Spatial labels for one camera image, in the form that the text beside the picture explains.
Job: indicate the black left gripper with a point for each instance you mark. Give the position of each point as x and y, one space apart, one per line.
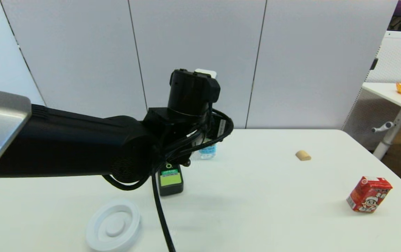
222 127

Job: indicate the clear soda water bottle blue cap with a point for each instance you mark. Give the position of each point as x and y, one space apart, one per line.
208 152

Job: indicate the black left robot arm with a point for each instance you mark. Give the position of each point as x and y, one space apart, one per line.
64 143

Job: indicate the black bottle with green label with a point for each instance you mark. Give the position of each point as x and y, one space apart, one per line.
170 180

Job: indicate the small beige wooden block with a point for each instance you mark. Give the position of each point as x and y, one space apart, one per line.
303 156

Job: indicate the red cartoon milk carton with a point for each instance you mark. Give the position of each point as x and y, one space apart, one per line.
369 194

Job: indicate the white side desk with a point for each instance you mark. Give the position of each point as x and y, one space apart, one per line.
382 89

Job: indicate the white perforated panel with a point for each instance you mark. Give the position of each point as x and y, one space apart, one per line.
396 59

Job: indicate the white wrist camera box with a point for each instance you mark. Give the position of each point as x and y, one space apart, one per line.
206 72

